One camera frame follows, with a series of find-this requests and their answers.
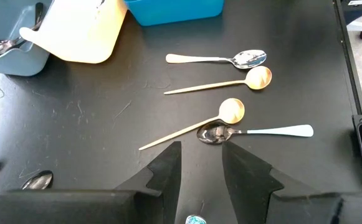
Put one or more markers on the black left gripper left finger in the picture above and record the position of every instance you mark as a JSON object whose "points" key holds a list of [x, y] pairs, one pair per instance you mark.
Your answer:
{"points": [[165, 174]]}

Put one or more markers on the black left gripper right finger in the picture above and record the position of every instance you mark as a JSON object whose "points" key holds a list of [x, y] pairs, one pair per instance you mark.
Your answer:
{"points": [[246, 177]]}

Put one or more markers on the gold spoon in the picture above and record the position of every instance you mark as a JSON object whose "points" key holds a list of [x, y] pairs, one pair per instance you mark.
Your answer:
{"points": [[258, 77], [231, 110]]}

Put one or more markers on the yellow plastic bin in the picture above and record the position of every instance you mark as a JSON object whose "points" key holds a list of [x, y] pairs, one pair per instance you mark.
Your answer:
{"points": [[81, 34]]}

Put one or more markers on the black table mat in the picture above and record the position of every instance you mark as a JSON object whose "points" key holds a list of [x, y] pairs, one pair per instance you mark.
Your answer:
{"points": [[74, 124]]}

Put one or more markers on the dark blue plastic bin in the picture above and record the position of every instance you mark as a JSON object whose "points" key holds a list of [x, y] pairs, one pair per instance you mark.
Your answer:
{"points": [[174, 12]]}

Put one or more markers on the slate blue plastic bin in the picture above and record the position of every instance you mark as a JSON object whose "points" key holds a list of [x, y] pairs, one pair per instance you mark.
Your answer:
{"points": [[12, 67]]}

